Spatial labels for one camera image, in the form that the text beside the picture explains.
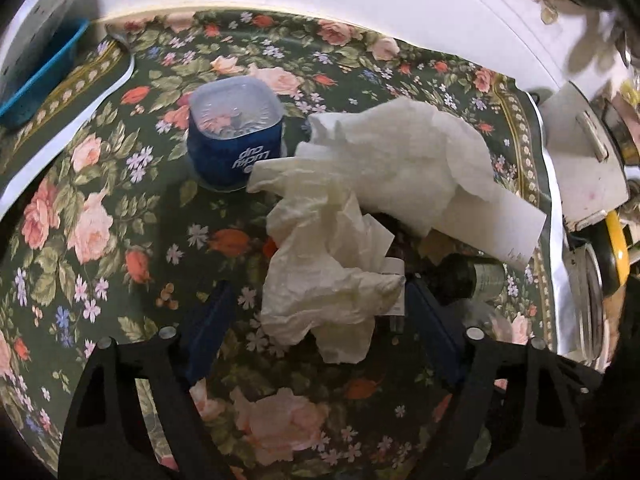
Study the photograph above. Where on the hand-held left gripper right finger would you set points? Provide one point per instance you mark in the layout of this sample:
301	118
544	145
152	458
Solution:
432	325

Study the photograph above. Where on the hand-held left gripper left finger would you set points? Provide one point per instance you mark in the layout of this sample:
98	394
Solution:
210	325

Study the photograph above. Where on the white tissue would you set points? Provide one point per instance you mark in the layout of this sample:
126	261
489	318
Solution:
320	270

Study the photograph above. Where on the white paper towel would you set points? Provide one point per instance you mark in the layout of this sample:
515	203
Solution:
400	160

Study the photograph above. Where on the dark glass bottle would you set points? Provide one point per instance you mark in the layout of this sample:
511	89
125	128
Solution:
460	280

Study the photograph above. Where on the blue cup with clear lid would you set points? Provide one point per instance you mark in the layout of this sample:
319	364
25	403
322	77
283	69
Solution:
235	155

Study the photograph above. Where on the floral green tablecloth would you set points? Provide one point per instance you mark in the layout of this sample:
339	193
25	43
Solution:
125	160

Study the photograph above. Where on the yellow and black tool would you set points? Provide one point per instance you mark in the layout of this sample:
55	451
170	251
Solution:
617	255

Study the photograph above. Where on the white kitchen appliance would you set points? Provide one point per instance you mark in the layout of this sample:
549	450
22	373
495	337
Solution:
580	160

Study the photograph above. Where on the blue plastic basket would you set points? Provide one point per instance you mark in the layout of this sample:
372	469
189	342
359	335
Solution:
45	85

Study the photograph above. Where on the white round perforated lid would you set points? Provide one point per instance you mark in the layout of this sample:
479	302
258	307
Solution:
45	15

